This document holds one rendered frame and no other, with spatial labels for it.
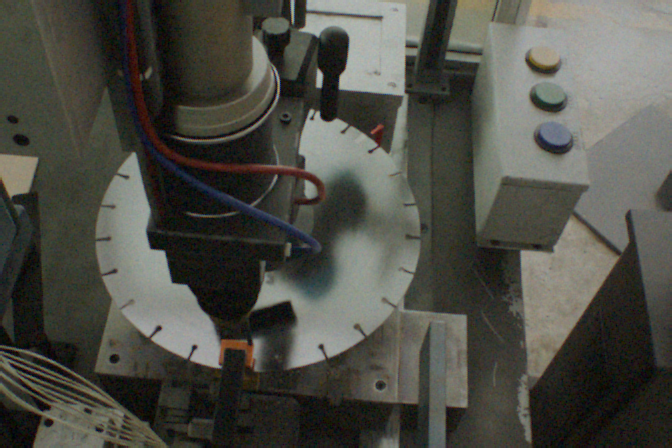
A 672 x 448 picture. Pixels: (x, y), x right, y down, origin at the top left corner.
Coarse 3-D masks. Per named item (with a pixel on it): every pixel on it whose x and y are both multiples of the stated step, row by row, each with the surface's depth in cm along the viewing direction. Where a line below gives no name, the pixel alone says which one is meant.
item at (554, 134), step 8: (544, 128) 96; (552, 128) 96; (560, 128) 96; (544, 136) 95; (552, 136) 95; (560, 136) 95; (568, 136) 96; (544, 144) 96; (552, 144) 95; (560, 144) 95
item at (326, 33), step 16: (320, 32) 49; (336, 32) 49; (320, 48) 50; (336, 48) 49; (320, 64) 51; (336, 64) 50; (336, 80) 52; (320, 96) 54; (336, 96) 53; (320, 112) 55; (336, 112) 55
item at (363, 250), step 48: (336, 144) 87; (144, 192) 82; (336, 192) 83; (384, 192) 83; (144, 240) 78; (336, 240) 80; (384, 240) 80; (144, 288) 75; (288, 288) 76; (336, 288) 76; (384, 288) 77; (192, 336) 73; (240, 336) 73; (288, 336) 73; (336, 336) 73
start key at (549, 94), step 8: (536, 88) 100; (544, 88) 100; (552, 88) 100; (560, 88) 100; (536, 96) 100; (544, 96) 99; (552, 96) 99; (560, 96) 99; (544, 104) 99; (552, 104) 99; (560, 104) 99
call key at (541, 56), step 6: (534, 48) 104; (540, 48) 105; (546, 48) 105; (534, 54) 104; (540, 54) 104; (546, 54) 104; (552, 54) 104; (558, 54) 104; (534, 60) 103; (540, 60) 103; (546, 60) 103; (552, 60) 103; (558, 60) 103; (540, 66) 103; (546, 66) 103; (552, 66) 103
